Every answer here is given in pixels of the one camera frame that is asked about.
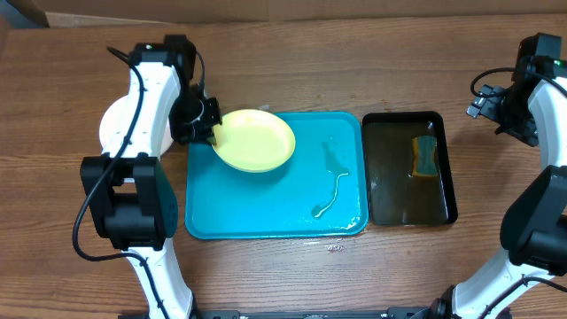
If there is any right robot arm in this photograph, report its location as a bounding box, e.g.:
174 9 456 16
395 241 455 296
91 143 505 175
414 33 566 319

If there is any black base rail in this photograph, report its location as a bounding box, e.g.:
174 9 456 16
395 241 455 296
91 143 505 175
118 305 513 319

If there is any white plate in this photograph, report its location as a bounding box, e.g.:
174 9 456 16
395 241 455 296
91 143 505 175
98 96 174 155

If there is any black water tray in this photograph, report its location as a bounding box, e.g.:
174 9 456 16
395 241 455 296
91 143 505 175
361 111 458 226

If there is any yellow plate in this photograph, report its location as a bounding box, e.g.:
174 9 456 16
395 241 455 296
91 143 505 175
213 109 296 173

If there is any teal plastic tray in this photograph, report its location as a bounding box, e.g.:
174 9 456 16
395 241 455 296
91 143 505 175
185 112 369 240

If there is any yellow green sponge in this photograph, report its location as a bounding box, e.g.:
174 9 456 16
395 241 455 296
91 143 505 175
411 136 438 177

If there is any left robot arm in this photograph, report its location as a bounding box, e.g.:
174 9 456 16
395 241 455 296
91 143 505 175
72 35 221 318

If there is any brown cardboard backdrop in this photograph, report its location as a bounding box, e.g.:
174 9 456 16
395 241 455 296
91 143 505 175
5 0 566 27

